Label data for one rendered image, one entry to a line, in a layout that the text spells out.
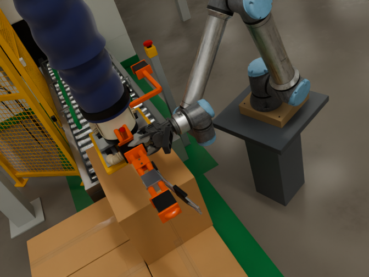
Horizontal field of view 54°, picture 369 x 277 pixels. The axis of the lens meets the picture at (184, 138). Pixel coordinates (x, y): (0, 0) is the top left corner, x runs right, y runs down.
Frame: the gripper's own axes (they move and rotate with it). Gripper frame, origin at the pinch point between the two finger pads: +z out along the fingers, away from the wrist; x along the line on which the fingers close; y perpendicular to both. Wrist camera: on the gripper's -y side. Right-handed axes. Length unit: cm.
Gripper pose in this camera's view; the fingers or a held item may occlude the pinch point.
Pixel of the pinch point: (134, 151)
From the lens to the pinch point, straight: 148.0
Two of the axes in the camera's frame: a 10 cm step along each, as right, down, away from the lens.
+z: -8.6, 4.9, -1.6
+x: -2.7, -7.0, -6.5
